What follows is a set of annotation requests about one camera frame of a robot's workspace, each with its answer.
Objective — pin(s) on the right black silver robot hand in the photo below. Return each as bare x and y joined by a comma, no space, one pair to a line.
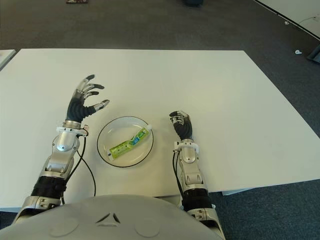
185,128

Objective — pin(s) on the left silver black robot arm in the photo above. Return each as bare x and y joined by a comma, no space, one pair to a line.
62,145

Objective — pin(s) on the colourful flat floor object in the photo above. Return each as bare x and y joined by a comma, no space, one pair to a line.
76,1

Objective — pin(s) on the right silver black robot arm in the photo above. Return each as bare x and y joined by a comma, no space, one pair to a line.
192,175

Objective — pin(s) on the dark blue floor object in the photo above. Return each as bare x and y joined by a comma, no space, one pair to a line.
192,2

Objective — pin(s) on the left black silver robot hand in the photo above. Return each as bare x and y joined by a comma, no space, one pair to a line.
76,108

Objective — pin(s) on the grey robot torso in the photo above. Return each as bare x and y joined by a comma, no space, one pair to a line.
112,220

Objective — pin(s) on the dark grey floor object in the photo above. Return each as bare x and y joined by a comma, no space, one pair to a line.
315,54

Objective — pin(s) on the green white toothpaste tube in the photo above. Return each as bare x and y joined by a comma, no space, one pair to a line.
125,147

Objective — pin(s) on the white plate with black rim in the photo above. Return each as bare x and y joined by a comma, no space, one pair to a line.
120,130

